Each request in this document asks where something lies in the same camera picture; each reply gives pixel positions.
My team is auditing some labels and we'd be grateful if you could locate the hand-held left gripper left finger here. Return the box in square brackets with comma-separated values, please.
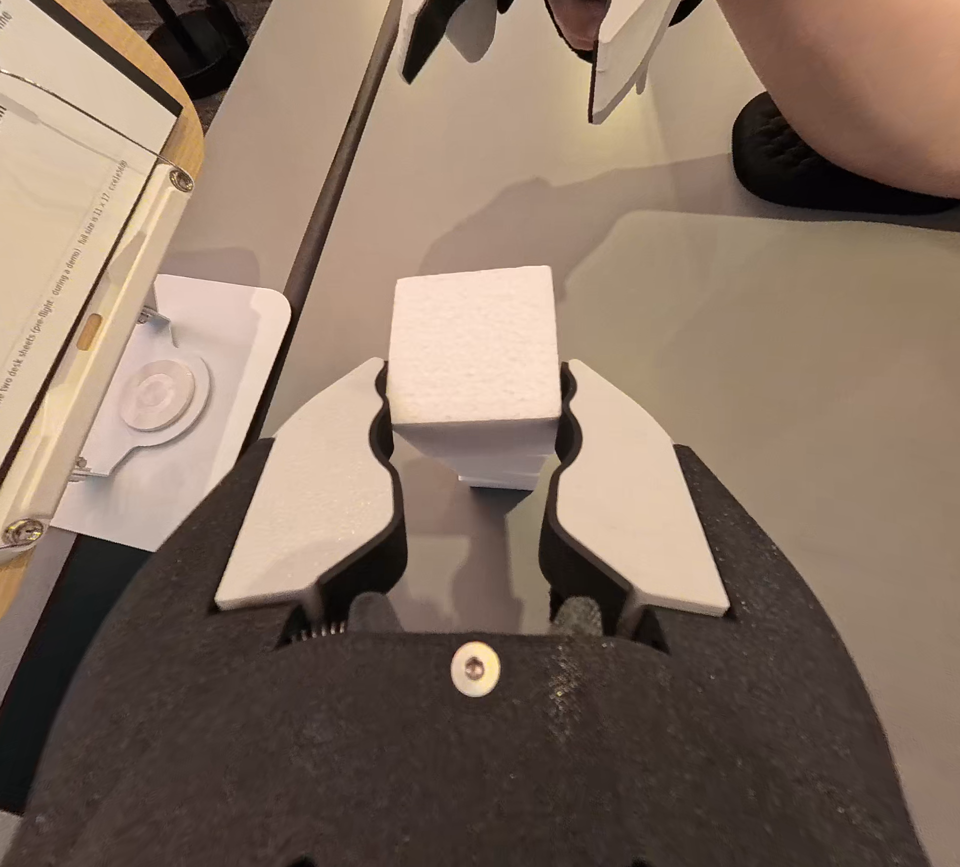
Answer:
[215, 357, 410, 639]

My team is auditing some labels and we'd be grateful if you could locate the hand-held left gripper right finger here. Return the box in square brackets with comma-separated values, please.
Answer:
[540, 359, 731, 639]

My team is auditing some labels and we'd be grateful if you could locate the person's right forearm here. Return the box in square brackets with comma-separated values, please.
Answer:
[708, 0, 960, 199]

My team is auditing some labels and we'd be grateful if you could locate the wooden book stand white base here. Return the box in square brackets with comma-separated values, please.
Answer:
[0, 0, 292, 621]

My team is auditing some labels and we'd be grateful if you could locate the black floor stand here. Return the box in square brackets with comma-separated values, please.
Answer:
[78, 0, 249, 99]

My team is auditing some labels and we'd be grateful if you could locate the printed instruction sheet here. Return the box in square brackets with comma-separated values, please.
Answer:
[0, 0, 181, 478]

